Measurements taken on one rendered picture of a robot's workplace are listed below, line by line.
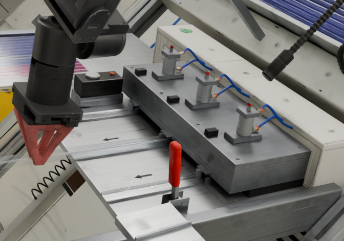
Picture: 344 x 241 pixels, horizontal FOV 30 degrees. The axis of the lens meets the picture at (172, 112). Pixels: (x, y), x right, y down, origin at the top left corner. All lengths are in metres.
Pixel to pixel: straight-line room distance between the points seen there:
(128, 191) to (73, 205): 2.63
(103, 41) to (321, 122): 0.35
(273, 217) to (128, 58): 0.54
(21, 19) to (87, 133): 1.24
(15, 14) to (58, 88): 1.36
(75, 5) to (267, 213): 0.37
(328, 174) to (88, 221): 2.51
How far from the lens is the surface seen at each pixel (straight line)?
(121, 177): 0.90
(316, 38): 1.09
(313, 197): 0.92
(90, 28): 0.79
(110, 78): 1.09
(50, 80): 0.83
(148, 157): 0.95
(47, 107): 0.84
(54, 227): 3.52
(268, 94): 1.03
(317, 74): 1.07
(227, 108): 1.00
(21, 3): 2.19
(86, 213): 3.41
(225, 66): 1.11
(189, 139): 0.94
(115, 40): 0.88
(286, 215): 0.91
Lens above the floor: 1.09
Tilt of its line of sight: 2 degrees up
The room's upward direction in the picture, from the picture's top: 44 degrees clockwise
